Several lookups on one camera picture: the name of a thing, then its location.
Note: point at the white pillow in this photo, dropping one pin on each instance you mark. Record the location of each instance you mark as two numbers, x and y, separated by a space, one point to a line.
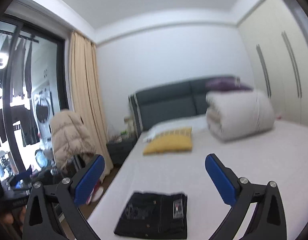
197 123

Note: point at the dark nightstand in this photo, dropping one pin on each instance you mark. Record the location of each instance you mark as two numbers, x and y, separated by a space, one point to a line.
119 151

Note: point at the beige curtain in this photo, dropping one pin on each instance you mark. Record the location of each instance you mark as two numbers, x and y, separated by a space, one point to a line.
86 93

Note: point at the person's left hand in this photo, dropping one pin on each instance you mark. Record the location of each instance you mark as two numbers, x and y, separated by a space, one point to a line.
8 219

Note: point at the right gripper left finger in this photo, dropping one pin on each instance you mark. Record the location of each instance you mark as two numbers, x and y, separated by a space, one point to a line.
41 221

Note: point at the black jeans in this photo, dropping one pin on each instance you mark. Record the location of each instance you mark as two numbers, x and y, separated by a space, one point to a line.
148 215

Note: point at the dark grey headboard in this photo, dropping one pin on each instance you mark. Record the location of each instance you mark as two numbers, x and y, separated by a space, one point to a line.
170 101

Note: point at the yellow pillow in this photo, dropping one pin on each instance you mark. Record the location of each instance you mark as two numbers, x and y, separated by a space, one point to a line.
172 141

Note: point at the beige puffer jacket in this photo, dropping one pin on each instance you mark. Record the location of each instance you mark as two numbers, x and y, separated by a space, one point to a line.
70 137

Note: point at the rolled white duvet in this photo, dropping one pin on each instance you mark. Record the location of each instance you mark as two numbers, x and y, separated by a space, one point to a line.
238 114

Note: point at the white wardrobe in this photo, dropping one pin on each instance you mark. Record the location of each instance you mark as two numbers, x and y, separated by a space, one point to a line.
278 53

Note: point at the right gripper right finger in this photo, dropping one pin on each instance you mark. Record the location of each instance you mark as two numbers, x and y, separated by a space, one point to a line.
268 220

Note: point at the red and white bag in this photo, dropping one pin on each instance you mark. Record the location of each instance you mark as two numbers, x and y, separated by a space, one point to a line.
96 193

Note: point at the purple pillow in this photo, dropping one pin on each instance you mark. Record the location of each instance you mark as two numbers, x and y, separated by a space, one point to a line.
226 84

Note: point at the white washing machine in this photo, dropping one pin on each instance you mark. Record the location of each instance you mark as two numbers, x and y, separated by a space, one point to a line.
43 111

